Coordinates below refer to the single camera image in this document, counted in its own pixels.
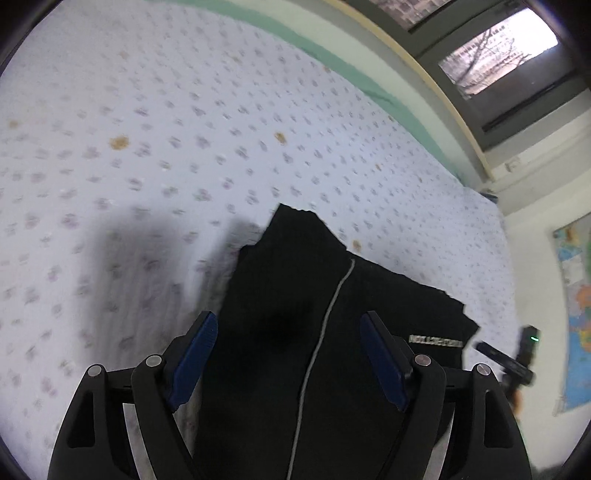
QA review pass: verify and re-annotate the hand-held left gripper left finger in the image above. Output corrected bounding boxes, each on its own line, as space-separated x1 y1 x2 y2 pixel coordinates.
46 311 219 480

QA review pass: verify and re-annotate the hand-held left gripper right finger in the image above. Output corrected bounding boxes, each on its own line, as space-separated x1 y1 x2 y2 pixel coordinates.
359 311 533 480

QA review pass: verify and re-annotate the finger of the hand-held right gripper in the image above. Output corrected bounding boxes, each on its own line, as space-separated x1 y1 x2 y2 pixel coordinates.
475 340 522 374

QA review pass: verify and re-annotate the black hooded jacket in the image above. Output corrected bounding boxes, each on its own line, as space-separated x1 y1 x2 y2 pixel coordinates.
191 203 481 480

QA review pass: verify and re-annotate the white dotted bed sheet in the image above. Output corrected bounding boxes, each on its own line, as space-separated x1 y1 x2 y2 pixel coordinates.
0 0 519 480

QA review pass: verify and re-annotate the beige window sill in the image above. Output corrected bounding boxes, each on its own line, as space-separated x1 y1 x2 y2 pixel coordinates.
323 0 496 184

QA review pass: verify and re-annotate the dark framed window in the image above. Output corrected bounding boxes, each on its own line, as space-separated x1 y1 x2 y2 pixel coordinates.
346 0 591 149

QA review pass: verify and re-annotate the colourful wall map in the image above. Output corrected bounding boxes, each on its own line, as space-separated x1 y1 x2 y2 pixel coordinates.
551 220 591 417

